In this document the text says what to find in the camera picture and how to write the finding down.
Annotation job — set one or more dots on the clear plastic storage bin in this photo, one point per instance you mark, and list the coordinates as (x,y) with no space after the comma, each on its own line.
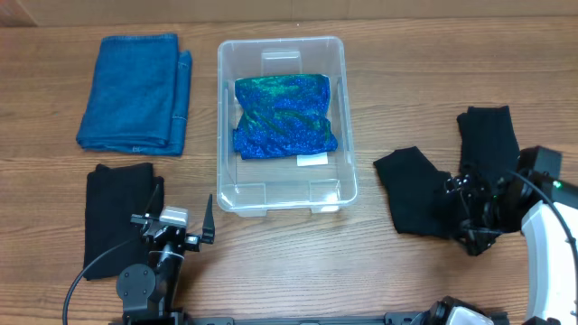
(251,188)

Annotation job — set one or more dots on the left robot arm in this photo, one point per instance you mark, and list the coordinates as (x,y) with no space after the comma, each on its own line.
(148,290)

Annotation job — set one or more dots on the white label in bin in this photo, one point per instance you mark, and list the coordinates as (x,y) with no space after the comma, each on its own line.
(312,159)

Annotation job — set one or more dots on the folded blue denim jeans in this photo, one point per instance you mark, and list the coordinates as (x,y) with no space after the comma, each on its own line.
(139,98)

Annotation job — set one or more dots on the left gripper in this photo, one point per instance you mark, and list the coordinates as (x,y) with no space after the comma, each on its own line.
(194,243)

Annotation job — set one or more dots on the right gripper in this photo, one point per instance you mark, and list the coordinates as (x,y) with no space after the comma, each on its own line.
(461,209)

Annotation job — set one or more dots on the shiny blue sequin cloth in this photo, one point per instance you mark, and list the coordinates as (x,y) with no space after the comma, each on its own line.
(283,115)

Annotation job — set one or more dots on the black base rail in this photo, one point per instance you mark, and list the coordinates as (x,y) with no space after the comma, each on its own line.
(390,318)

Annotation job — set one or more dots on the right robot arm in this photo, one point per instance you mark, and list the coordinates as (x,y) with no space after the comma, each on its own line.
(533,201)

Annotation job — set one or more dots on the black cloth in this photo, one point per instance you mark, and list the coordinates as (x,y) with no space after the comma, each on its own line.
(113,196)
(489,145)
(415,193)

